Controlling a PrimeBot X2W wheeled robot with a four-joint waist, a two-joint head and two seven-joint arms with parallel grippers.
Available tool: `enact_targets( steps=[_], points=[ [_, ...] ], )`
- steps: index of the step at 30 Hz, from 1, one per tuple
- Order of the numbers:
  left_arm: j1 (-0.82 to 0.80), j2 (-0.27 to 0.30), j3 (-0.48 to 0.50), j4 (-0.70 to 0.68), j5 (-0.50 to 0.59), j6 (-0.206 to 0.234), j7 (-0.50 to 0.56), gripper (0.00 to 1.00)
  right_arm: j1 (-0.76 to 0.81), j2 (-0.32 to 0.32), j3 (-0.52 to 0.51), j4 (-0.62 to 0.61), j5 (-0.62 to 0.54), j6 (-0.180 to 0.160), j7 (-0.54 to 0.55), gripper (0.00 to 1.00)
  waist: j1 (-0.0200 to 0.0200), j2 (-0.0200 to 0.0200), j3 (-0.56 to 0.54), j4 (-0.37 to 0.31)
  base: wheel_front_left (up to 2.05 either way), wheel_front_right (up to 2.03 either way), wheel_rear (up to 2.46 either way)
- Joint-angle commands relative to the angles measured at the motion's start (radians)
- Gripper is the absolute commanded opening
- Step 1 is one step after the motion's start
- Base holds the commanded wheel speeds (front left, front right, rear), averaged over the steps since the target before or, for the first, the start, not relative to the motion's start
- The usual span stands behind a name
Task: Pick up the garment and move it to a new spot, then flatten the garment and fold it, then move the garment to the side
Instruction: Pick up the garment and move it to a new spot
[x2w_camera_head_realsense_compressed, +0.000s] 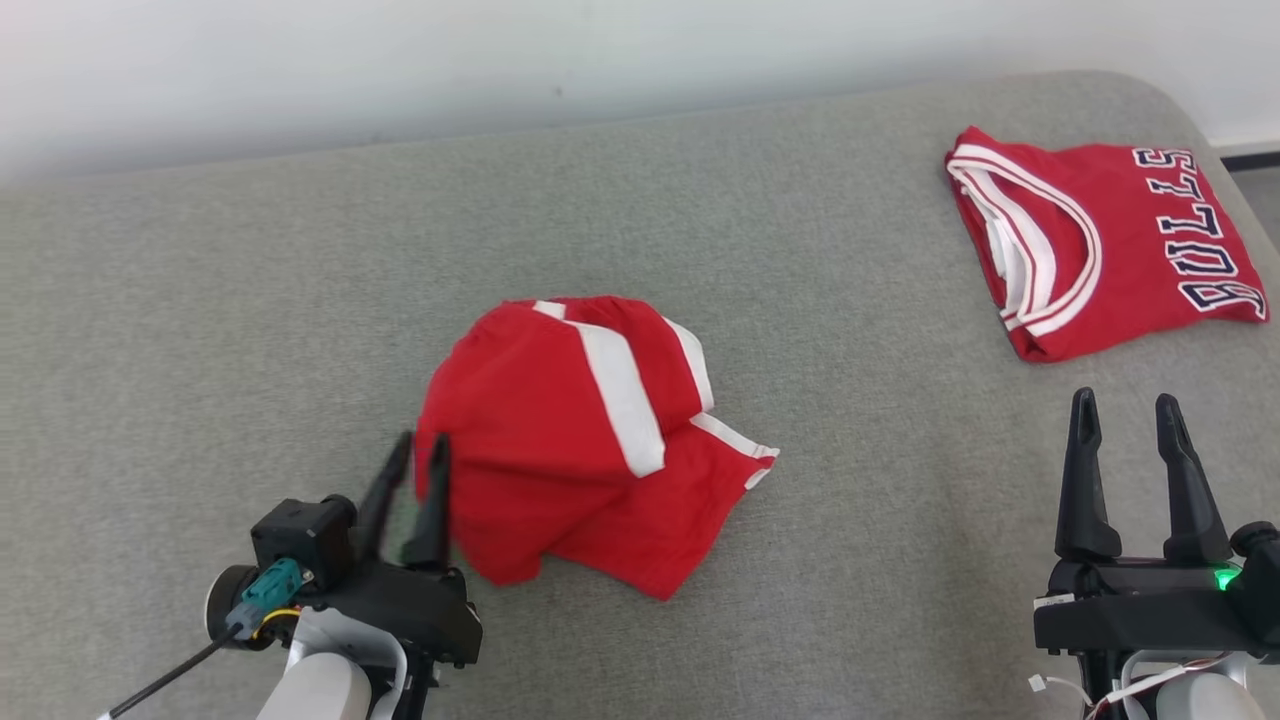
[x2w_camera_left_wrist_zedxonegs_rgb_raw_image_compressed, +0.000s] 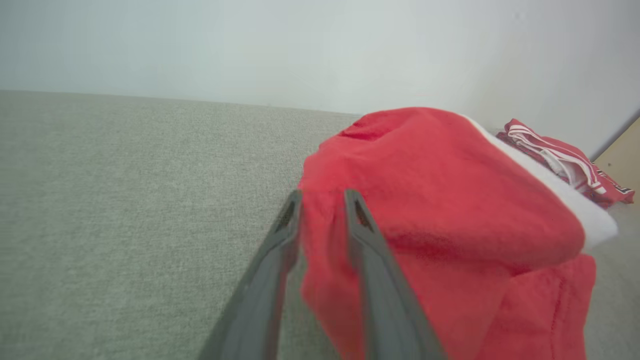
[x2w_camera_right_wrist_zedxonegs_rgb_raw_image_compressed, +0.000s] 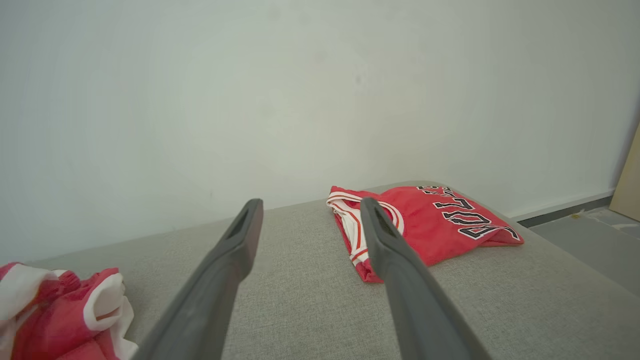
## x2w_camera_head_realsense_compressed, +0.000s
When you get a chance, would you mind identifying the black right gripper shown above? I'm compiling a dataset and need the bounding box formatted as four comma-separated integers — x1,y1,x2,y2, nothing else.
1033,388,1280,656

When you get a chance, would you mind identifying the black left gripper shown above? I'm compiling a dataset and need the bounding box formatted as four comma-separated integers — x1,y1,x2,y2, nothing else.
300,430,484,669

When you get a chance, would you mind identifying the red shorts white stripe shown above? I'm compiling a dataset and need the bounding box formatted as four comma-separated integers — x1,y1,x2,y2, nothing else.
413,295,780,601

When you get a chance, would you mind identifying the red Bulls jersey white trim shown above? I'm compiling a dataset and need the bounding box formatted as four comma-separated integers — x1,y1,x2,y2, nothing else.
944,125,1271,363

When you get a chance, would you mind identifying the grey fabric sofa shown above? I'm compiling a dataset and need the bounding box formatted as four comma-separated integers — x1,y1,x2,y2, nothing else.
0,70,1280,720

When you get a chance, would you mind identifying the black cable with teal plug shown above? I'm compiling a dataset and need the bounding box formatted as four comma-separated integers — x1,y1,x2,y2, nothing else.
100,558,306,720

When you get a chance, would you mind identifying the white and red wire bundle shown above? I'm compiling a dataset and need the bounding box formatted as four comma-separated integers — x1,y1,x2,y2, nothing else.
1028,650,1236,720

